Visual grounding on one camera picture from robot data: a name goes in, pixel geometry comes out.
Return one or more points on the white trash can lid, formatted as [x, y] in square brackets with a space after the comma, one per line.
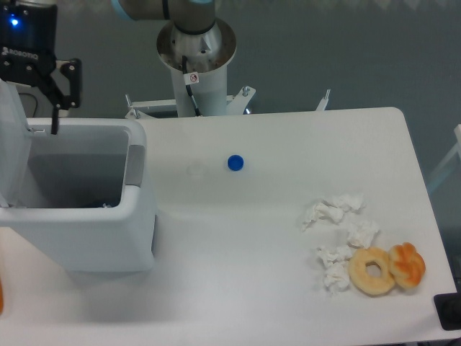
[16, 140]

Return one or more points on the orange object at left edge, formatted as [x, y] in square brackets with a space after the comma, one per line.
[2, 298]

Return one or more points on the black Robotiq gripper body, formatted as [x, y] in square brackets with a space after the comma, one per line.
[28, 32]

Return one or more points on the upper crumpled white tissue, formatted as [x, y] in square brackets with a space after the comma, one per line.
[332, 209]

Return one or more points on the plain ring donut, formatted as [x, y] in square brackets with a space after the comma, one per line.
[369, 271]

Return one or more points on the white metal frame at right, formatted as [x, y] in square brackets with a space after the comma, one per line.
[449, 163]

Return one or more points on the lower crumpled white tissue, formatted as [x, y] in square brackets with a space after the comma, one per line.
[335, 261]

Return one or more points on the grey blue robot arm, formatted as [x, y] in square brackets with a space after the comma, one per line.
[191, 17]

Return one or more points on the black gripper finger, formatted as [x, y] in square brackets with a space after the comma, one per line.
[72, 71]

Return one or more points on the black device at table corner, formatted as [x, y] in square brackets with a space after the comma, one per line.
[448, 310]

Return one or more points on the blue bottle cap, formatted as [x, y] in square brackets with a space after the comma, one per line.
[235, 163]

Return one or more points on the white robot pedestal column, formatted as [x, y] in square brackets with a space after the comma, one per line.
[198, 66]

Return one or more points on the white trash can body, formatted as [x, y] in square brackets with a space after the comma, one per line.
[86, 199]

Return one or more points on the crumpled white tissue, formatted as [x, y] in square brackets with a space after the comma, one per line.
[332, 209]
[362, 233]
[335, 261]

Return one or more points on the orange glazed twisted bread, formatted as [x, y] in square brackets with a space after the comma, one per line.
[406, 265]

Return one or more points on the middle crumpled white tissue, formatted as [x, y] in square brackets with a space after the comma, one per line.
[362, 233]

